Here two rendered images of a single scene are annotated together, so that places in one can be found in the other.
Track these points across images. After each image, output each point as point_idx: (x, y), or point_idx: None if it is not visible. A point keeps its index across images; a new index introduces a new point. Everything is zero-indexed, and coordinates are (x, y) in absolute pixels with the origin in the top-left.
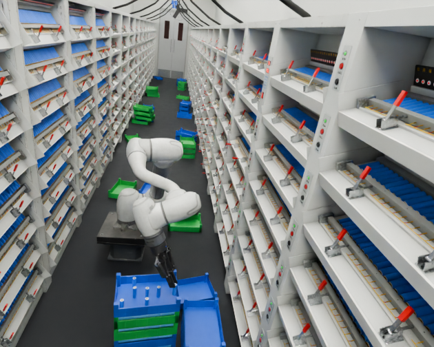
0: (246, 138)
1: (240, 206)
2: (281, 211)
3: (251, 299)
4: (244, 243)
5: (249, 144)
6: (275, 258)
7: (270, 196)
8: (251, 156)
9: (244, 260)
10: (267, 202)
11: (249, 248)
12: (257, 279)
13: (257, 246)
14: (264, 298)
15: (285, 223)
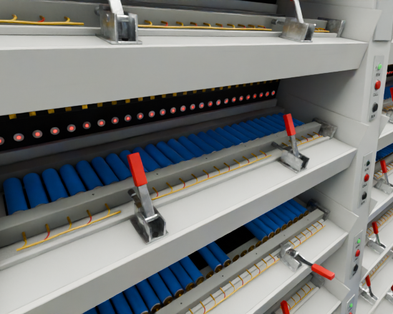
0: (319, 173)
1: (349, 298)
2: None
3: (377, 306)
4: (357, 312)
5: (335, 169)
6: None
7: (375, 177)
8: (370, 166)
9: (384, 294)
10: (392, 177)
11: (368, 289)
12: (392, 265)
13: None
14: None
15: None
